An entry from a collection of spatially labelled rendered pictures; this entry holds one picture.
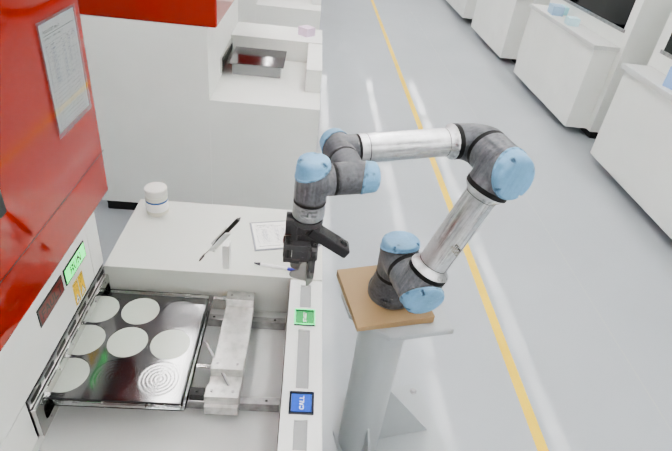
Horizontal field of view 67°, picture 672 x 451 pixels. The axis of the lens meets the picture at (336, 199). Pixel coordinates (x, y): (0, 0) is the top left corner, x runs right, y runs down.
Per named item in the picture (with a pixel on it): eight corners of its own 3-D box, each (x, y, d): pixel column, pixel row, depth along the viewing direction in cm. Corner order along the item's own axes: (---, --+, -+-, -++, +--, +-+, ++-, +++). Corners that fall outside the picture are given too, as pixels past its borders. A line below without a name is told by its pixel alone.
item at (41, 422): (37, 436, 113) (27, 410, 108) (107, 297, 150) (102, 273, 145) (45, 437, 113) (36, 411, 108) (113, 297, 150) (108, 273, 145)
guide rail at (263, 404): (72, 403, 124) (69, 395, 122) (75, 396, 125) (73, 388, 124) (277, 412, 127) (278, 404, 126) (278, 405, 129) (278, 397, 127)
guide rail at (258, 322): (110, 320, 146) (109, 313, 145) (113, 315, 148) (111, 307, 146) (284, 330, 150) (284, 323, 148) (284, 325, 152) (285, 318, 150)
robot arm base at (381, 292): (399, 271, 173) (403, 249, 167) (422, 302, 162) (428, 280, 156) (359, 281, 167) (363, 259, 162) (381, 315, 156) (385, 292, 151)
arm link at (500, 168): (411, 285, 156) (516, 136, 132) (432, 322, 145) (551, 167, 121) (379, 280, 150) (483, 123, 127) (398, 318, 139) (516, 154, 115)
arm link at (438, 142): (490, 109, 139) (318, 119, 125) (512, 128, 130) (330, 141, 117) (480, 146, 146) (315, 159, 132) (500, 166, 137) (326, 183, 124)
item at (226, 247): (209, 269, 148) (207, 232, 140) (211, 260, 151) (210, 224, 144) (230, 270, 148) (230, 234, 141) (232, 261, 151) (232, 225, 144)
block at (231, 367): (210, 375, 127) (210, 368, 126) (212, 364, 130) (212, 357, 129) (242, 377, 128) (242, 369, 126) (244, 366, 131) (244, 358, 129)
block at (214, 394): (204, 404, 121) (203, 396, 119) (207, 391, 123) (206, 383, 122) (238, 405, 121) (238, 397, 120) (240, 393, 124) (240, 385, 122)
